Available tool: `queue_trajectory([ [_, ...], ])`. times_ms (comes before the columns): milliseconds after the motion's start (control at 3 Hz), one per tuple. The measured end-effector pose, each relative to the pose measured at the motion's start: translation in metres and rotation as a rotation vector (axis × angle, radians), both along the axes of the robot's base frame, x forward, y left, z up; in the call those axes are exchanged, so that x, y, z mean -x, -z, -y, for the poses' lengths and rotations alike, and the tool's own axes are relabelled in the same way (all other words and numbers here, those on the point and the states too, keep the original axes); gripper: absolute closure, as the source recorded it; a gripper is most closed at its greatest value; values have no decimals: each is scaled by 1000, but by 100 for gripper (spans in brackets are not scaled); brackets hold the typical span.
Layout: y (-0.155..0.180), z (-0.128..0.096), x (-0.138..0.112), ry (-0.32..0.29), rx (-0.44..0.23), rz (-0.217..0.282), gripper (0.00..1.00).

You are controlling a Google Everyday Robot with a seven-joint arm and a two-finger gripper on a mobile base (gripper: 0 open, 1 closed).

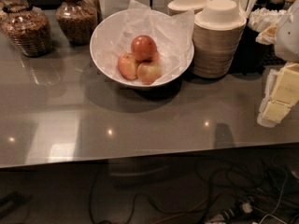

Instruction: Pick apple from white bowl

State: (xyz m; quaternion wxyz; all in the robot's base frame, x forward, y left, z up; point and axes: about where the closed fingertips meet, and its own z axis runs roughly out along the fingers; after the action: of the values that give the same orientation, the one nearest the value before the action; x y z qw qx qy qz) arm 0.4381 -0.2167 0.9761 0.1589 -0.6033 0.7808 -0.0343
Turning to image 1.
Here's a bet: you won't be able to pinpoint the rear stack of paper bowls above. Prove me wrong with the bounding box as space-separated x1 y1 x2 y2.
167 0 208 16

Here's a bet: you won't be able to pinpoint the middle glass granola jar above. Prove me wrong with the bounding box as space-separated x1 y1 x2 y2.
56 0 97 45

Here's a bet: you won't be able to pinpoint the white sugar packets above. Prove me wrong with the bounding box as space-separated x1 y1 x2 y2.
248 7 286 33

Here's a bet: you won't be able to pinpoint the black floor cables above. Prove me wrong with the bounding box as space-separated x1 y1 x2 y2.
88 157 299 224

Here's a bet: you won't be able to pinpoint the red apple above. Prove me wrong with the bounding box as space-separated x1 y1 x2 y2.
131 35 157 62
137 62 162 85
118 52 139 80

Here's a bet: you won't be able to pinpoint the black condiment caddy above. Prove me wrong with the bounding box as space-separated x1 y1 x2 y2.
229 26 284 76

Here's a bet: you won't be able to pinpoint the white paper liner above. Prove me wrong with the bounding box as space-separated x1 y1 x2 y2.
98 0 195 86

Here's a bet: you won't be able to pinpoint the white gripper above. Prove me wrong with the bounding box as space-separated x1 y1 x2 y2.
257 0 299 128

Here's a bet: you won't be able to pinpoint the front stack of paper bowls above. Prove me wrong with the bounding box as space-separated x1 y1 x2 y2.
191 0 247 78

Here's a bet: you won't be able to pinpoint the front right red apple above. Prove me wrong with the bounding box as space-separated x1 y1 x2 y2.
137 62 162 85

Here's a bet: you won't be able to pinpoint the white power strip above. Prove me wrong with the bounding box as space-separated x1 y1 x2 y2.
206 202 254 224

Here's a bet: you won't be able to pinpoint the left glass granola jar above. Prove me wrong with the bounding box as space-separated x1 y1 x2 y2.
1 0 52 57

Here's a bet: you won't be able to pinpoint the dark bottle with cork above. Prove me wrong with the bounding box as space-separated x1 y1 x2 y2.
266 0 284 10

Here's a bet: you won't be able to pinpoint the white ceramic bowl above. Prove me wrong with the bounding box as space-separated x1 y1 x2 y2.
89 8 195 89

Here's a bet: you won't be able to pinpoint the top red apple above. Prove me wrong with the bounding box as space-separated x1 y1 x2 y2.
131 35 157 62

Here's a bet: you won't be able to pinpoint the stack of paper bowls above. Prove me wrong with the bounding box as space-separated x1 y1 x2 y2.
191 0 247 78
167 0 208 16

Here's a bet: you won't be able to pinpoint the left red apple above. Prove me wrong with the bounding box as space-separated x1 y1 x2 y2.
118 52 139 80

